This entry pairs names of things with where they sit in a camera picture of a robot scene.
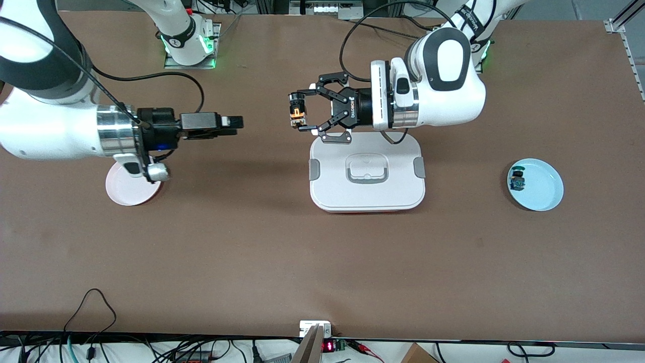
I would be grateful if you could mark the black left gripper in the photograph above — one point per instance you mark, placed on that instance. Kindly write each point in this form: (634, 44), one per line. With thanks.
(354, 109)

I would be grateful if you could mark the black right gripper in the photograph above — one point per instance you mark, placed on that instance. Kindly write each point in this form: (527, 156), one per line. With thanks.
(159, 122)

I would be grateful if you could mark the orange and black switch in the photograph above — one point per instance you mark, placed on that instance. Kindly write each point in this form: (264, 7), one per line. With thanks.
(297, 118)

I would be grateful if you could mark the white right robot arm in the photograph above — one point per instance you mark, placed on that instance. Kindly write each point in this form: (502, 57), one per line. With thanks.
(45, 131)

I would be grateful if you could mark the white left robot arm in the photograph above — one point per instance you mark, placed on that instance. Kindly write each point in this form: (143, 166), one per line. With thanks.
(453, 101)

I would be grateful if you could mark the metal device white sockets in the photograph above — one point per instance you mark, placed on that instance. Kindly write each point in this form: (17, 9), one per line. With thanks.
(327, 9)

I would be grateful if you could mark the pink round plate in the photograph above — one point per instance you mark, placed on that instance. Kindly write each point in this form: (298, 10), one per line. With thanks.
(132, 194)

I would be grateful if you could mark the small white box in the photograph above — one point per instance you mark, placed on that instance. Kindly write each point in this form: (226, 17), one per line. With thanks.
(310, 325)

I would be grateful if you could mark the black power plug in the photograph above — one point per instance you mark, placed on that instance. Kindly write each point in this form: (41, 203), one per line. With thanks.
(255, 353)

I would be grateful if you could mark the black power strip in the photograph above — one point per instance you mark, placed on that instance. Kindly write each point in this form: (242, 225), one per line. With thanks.
(191, 358)

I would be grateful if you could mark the light blue round plate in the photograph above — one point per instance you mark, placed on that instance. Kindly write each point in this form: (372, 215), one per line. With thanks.
(541, 194)

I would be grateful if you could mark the small green circuit board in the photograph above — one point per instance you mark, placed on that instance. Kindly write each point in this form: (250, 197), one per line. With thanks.
(340, 346)

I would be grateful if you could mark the red digit display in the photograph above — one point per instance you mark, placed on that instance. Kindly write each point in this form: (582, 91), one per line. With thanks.
(327, 347)

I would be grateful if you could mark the red clip lead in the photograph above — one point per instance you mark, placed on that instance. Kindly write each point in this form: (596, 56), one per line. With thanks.
(363, 347)

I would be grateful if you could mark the brown cardboard box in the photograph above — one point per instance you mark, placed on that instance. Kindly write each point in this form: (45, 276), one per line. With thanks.
(418, 355)

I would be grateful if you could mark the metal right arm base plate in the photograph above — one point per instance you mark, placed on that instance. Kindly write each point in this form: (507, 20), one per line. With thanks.
(174, 66)

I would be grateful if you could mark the aluminium extrusion post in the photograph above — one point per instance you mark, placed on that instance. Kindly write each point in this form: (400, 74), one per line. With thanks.
(264, 6)

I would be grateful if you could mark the green-capped push button switch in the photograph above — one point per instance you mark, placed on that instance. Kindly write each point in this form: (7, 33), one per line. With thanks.
(517, 180)

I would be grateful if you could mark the grey wedge post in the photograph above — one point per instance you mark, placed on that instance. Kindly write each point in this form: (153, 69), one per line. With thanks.
(308, 350)

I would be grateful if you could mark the aluminium frame rail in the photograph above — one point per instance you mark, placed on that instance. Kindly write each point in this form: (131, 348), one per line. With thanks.
(616, 25)

